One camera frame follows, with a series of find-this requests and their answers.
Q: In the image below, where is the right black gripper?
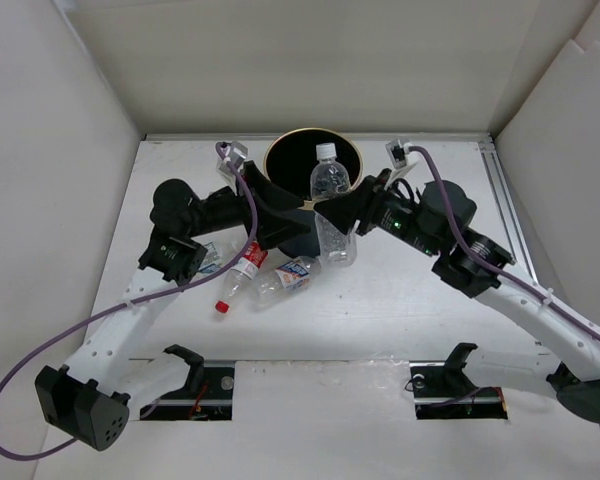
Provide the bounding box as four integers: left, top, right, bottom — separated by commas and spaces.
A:
314, 167, 442, 258

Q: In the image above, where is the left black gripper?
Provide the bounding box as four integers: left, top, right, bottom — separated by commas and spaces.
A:
186, 161, 311, 249

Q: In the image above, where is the clear ribbed label-free bottle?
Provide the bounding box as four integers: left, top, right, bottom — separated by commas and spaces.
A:
310, 143, 357, 268

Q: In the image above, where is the clear bottle red label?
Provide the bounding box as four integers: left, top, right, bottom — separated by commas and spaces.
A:
215, 241, 268, 314

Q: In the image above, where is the clear bottle blue white label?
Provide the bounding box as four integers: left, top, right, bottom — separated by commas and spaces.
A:
198, 240, 239, 276

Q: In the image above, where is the clear bottle orange blue label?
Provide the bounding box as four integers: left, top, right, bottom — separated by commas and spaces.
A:
253, 256, 322, 308

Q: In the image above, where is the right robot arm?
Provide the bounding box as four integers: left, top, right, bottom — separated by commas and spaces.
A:
315, 171, 600, 424

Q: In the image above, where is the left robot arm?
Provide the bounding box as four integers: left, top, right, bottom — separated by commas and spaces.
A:
35, 161, 309, 451

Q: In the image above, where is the black bin with gold rim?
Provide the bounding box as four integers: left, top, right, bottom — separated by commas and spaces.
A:
263, 128, 362, 258

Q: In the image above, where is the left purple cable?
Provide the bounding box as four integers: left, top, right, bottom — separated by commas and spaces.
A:
0, 141, 259, 460

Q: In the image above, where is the purple cable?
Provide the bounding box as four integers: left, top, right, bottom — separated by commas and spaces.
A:
409, 144, 600, 357
0, 141, 259, 460

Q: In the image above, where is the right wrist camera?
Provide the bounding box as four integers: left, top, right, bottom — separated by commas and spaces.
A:
385, 139, 423, 188

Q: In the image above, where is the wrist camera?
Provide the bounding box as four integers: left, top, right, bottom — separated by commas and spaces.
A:
385, 139, 423, 188
215, 141, 248, 192

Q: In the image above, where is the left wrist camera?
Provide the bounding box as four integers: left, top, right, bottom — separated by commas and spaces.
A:
215, 141, 248, 192

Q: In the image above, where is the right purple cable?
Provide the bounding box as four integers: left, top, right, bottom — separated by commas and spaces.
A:
409, 144, 600, 357

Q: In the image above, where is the aluminium rail right side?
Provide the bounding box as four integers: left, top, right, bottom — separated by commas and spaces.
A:
478, 134, 538, 282

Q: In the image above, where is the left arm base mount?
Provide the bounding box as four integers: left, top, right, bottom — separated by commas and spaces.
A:
139, 361, 235, 422

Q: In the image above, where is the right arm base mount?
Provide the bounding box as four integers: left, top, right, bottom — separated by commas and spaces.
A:
404, 342, 508, 420

